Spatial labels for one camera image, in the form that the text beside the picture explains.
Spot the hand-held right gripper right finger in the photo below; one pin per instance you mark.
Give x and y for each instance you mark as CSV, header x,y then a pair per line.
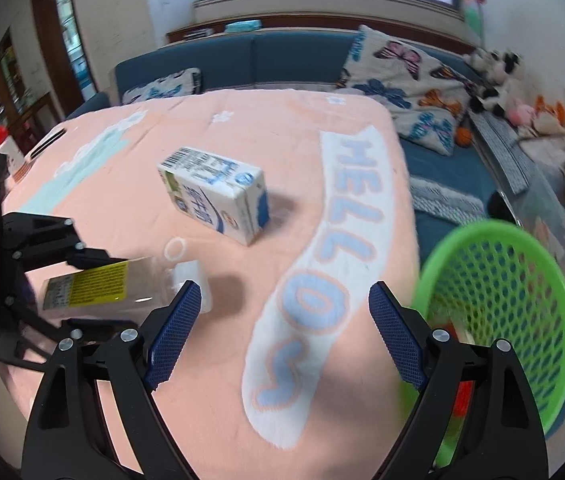
x,y
395,335

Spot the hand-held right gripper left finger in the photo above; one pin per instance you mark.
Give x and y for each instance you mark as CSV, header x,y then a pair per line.
x,y
175,335

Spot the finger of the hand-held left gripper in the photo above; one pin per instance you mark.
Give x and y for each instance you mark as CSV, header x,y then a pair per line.
x,y
42,240
17,335

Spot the clear plastic bottle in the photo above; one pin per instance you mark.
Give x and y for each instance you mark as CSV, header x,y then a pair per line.
x,y
142,280

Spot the green plastic basket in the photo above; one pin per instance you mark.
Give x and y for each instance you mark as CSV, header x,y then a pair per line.
x,y
487,229

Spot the red capped white bottle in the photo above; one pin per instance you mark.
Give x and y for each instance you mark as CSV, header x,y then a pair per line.
x,y
10,155

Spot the grey white cushion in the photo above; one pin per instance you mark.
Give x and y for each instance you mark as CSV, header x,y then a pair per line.
x,y
442,200

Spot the white milk carton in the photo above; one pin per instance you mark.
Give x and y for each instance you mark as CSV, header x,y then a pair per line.
x,y
217,195

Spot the black toy car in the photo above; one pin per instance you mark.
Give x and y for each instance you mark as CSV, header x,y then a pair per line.
x,y
500,207

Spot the clear plastic storage box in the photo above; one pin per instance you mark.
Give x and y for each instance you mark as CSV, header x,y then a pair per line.
x,y
552,230

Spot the blue butterfly pillow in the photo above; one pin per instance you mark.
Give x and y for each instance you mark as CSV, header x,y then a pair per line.
x,y
162,87

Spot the wooden glass cabinet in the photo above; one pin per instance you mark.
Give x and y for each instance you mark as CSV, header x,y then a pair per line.
x,y
47,35

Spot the small orange basketball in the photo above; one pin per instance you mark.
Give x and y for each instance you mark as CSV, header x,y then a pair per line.
x,y
463,137

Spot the pink printed blanket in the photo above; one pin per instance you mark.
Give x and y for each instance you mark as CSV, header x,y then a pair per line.
x,y
262,135

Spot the butterfly print pillow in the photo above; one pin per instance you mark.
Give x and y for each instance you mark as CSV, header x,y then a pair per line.
x,y
402,85

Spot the pink plush toy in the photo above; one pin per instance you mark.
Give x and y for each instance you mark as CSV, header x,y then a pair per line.
x,y
520,114

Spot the orange fox plush toy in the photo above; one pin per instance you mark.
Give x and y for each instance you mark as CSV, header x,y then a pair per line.
x,y
550,110

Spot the cow plush toy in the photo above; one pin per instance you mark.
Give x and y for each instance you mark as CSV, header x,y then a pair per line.
x,y
500,67

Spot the grey plush toy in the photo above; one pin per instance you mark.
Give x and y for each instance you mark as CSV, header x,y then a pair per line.
x,y
478,60

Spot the teal tissue box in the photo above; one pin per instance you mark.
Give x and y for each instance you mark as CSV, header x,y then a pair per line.
x,y
242,26

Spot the blue sofa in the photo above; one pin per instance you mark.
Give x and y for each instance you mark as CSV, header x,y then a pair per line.
x,y
287,60

